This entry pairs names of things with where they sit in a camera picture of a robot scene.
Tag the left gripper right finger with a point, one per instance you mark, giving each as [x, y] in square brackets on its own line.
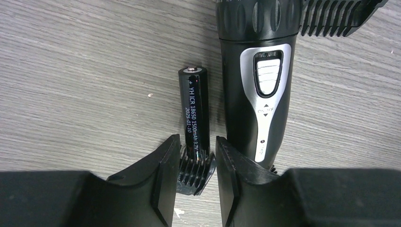
[252, 196]

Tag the black comb guard near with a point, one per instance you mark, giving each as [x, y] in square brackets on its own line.
[194, 175]

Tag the black 18650 battery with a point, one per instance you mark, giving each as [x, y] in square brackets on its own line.
[193, 83]

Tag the black comb guard upper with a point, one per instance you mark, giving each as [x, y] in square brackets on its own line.
[338, 18]

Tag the black comb guard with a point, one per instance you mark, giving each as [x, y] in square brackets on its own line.
[338, 18]
[194, 175]

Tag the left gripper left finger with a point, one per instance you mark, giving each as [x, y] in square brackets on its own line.
[142, 195]

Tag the black silver hair clipper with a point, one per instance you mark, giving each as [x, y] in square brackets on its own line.
[258, 39]

